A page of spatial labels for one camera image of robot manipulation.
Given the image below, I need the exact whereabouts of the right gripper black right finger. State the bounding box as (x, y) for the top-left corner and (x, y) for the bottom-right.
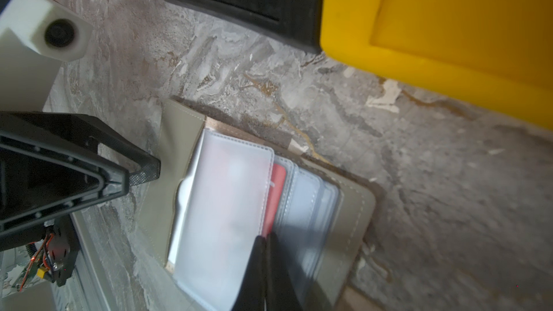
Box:
(267, 233), (302, 311)

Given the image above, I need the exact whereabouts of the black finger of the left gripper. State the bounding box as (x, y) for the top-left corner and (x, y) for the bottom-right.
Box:
(1, 135), (130, 236)
(1, 112), (161, 190)

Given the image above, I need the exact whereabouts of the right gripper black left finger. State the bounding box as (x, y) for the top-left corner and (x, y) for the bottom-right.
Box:
(231, 236), (266, 311)

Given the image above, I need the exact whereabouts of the red credit card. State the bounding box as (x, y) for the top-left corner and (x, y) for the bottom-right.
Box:
(262, 164), (287, 238)

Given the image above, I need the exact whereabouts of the grey card holder wallet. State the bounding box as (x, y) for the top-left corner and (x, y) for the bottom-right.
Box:
(138, 99), (376, 310)

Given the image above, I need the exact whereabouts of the yellow plastic bin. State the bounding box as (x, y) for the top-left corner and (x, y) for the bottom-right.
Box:
(321, 0), (552, 128)

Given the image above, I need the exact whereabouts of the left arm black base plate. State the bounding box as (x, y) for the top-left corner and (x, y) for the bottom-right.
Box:
(16, 215), (81, 288)

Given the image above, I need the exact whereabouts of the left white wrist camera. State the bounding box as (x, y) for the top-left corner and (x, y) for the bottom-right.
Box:
(1, 0), (93, 112)

